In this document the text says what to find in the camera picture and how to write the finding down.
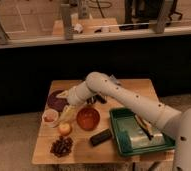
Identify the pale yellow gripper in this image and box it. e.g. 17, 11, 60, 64
52, 90, 77, 128

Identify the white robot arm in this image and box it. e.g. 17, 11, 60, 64
56, 72, 191, 171

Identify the purple bowl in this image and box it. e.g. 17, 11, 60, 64
47, 90, 68, 112

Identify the yellow orange pepper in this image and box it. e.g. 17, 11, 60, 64
58, 123, 72, 136

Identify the orange bowl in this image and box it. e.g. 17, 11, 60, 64
76, 107, 100, 131

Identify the small white cup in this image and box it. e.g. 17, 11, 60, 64
42, 109, 59, 128

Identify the small metal cup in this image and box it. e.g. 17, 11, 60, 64
87, 97, 95, 105

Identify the bunch of dark grapes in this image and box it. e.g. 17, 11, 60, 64
50, 136, 73, 158

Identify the dark brown rectangular block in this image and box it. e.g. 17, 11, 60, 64
89, 129, 112, 146

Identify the crumpled grey blue cloth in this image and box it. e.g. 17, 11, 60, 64
110, 75, 117, 83

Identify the green plastic tray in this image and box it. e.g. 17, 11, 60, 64
109, 108, 175, 156

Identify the white object on table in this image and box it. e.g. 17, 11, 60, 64
73, 23, 83, 34

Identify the grey metal post right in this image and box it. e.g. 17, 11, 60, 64
154, 0, 173, 34

